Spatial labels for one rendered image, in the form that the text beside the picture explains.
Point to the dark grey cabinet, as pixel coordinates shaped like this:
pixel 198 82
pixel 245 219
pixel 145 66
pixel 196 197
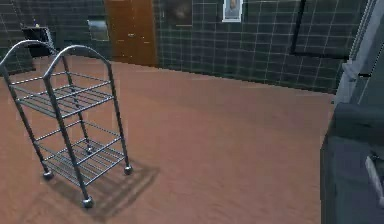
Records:
pixel 350 173

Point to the dark framed wall picture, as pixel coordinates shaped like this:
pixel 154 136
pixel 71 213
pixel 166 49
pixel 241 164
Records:
pixel 180 11

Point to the grey room door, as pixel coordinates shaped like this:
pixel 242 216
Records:
pixel 366 50

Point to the brown wooden room door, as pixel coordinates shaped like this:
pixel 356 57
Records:
pixel 131 31

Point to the white framed wall picture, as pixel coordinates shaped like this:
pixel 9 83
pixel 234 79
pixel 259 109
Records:
pixel 232 10

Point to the black wall sink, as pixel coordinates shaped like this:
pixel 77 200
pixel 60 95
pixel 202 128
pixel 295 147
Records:
pixel 38 38

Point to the grey paper towel dispenser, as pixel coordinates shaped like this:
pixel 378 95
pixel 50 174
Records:
pixel 98 29

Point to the black framed wall mirror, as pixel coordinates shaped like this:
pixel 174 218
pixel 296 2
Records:
pixel 296 33

